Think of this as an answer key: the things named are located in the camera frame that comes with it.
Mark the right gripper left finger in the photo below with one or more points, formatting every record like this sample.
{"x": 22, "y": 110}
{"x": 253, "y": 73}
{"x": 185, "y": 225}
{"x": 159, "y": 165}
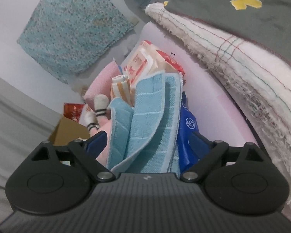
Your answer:
{"x": 86, "y": 153}

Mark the floral blue wall cloth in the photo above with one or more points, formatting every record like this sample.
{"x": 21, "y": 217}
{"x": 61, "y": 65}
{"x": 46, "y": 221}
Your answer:
{"x": 66, "y": 37}

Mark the grey curtain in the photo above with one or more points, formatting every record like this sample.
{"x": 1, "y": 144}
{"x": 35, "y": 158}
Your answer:
{"x": 24, "y": 124}

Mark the red snack bag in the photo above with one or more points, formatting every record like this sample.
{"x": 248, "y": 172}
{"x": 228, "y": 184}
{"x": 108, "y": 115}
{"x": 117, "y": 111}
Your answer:
{"x": 72, "y": 111}

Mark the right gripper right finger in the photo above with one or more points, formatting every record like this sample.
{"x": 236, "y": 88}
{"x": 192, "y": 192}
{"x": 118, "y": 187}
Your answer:
{"x": 209, "y": 154}

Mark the pink wet wipes pack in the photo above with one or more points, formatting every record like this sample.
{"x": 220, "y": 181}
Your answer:
{"x": 148, "y": 59}

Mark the pink plush doll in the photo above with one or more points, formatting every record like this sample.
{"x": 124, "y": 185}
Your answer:
{"x": 97, "y": 120}

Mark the orange striped cloth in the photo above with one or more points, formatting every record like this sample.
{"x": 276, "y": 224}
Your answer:
{"x": 120, "y": 88}

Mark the brown cardboard box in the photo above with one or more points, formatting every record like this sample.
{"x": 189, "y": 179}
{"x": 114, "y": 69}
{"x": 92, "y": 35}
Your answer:
{"x": 66, "y": 131}

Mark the blue tissue pack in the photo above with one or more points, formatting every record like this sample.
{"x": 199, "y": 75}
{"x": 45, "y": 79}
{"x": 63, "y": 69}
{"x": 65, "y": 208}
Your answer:
{"x": 187, "y": 125}

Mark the dark grey star quilt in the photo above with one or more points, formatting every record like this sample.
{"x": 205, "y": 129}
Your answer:
{"x": 263, "y": 22}

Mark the white striped blanket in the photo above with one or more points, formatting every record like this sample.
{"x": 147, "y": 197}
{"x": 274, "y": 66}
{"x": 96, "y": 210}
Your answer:
{"x": 258, "y": 81}

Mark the light blue towel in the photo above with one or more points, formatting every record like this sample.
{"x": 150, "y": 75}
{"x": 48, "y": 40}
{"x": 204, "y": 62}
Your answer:
{"x": 144, "y": 137}

